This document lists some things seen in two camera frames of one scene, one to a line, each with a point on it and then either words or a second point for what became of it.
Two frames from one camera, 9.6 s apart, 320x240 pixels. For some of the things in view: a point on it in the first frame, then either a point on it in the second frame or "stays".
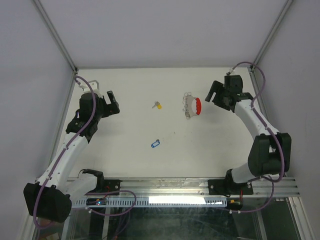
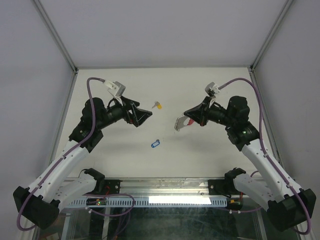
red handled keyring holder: [192, 105] → [182, 121]
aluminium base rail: [199, 187] stays
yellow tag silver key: [158, 104] stays
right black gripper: [216, 87] → [199, 114]
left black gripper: [110, 108] → [138, 115]
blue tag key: [157, 143] stays
